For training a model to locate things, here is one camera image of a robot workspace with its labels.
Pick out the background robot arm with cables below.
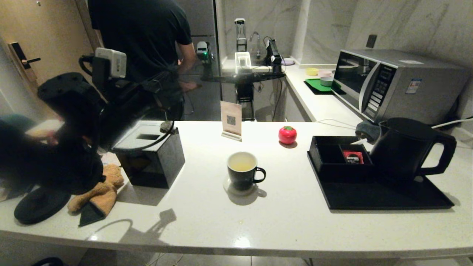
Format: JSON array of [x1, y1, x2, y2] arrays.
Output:
[[264, 37, 283, 68]]

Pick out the white plastic container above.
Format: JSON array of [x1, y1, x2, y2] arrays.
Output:
[[235, 52, 252, 74]]

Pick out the green cutting board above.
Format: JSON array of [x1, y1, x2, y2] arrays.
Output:
[[306, 78, 341, 92]]

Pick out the black rectangular serving tray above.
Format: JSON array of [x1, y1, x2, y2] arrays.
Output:
[[307, 151, 455, 211]]

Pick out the black table column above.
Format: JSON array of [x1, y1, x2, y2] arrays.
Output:
[[236, 83, 256, 122]]

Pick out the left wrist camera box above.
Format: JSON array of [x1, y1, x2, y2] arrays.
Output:
[[94, 47, 127, 79]]

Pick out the black door lock with lever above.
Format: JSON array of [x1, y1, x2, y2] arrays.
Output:
[[9, 42, 42, 82]]

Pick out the chrome faucet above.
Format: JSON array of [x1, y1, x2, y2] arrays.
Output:
[[249, 31, 261, 59]]

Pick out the black cube tissue box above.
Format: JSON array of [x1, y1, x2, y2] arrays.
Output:
[[112, 124, 186, 189]]

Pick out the teal rounded object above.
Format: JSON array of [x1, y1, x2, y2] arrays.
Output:
[[0, 113, 35, 128]]

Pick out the paper card black label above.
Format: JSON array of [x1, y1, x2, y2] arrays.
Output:
[[101, 152, 122, 168]]

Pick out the white round coaster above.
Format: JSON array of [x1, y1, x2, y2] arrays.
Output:
[[223, 174, 259, 196]]

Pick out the grey device green light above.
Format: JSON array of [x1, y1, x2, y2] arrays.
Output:
[[196, 41, 214, 64]]

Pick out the beige QR sign card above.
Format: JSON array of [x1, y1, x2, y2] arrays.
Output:
[[220, 101, 243, 142]]

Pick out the beige wooden door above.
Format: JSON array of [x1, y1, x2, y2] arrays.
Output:
[[0, 0, 104, 120]]

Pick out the person in black shirt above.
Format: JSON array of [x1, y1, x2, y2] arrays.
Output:
[[88, 0, 197, 122]]

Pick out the grey cloth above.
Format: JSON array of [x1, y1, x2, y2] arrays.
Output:
[[355, 121, 381, 141]]

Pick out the red coffee sachet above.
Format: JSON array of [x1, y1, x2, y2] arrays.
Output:
[[343, 150, 365, 165]]

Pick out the white power cable with plug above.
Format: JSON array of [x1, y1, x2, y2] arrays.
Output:
[[431, 117, 473, 130]]

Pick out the silver microwave oven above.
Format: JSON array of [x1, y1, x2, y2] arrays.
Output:
[[332, 49, 470, 125]]

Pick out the black sachet holder box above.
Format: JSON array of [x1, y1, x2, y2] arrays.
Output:
[[309, 136, 375, 177]]

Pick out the black mug white inside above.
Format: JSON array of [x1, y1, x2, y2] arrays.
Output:
[[227, 152, 266, 191]]

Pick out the red toy tomato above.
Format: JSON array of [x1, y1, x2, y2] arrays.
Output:
[[278, 126, 297, 145]]

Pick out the black round kettle base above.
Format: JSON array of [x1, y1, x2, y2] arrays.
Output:
[[14, 187, 71, 225]]

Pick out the black electric kettle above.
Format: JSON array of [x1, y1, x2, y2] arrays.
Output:
[[370, 117, 458, 182]]

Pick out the thin white cable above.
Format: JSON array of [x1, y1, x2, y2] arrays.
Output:
[[316, 119, 364, 130]]

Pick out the black rounded plastic object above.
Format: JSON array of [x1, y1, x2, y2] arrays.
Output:
[[31, 257, 65, 266]]

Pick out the black background table top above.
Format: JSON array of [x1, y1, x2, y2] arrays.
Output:
[[201, 72, 287, 84]]

